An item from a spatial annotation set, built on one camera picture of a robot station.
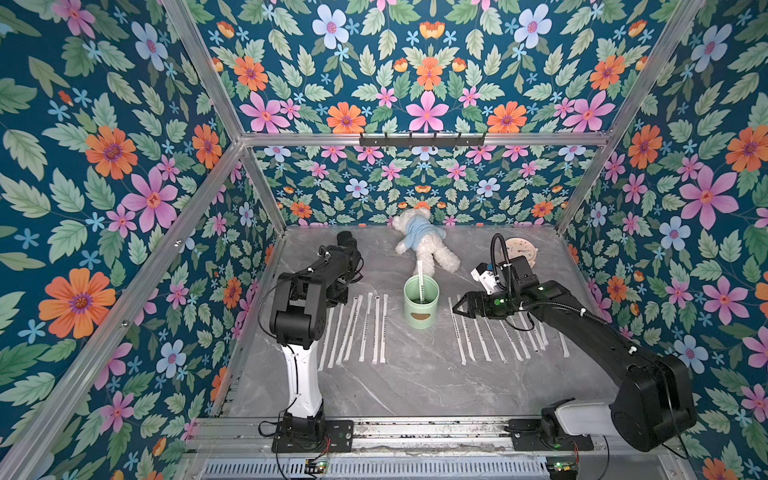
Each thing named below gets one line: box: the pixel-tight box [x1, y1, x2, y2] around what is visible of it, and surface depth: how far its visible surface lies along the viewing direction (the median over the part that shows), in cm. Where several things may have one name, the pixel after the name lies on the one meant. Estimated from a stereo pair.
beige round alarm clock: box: [505, 237, 538, 268], surface depth 113 cm
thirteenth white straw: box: [372, 296, 380, 365], surface depth 93 cm
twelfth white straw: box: [343, 295, 363, 361], surface depth 95 cm
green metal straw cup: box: [403, 274, 440, 330], surface depth 90 cm
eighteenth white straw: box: [417, 260, 425, 302], surface depth 90 cm
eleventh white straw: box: [380, 294, 388, 364], surface depth 92 cm
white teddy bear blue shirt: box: [392, 207, 460, 277], surface depth 107 cm
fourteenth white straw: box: [359, 292, 373, 362], surface depth 95 cm
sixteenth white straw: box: [328, 303, 345, 369], surface depth 90 cm
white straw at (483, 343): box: [473, 318, 492, 362], surface depth 90 cm
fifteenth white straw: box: [336, 296, 358, 366], surface depth 95 cm
